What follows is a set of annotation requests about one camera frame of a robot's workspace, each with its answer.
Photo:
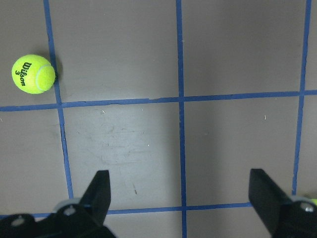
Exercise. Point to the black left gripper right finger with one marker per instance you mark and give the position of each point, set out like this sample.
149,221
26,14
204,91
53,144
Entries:
284,216

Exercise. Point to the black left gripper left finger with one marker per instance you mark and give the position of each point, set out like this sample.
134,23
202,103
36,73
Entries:
79,218

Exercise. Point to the yellow tennis ball near base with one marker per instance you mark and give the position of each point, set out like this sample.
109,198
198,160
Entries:
312,200

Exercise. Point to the yellow Wilson tennis ball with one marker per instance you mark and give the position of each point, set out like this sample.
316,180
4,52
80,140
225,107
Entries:
33,74

